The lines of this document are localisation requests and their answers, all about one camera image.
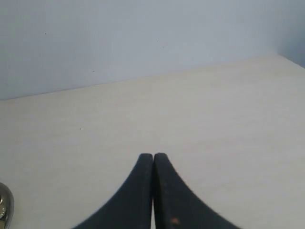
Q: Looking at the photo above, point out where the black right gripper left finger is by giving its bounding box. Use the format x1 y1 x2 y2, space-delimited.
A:
76 153 153 229

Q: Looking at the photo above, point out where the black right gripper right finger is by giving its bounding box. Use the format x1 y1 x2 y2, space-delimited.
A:
152 153 238 229

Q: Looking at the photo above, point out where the round silver metal plate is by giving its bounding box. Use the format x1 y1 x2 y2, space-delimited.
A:
0 183 14 229

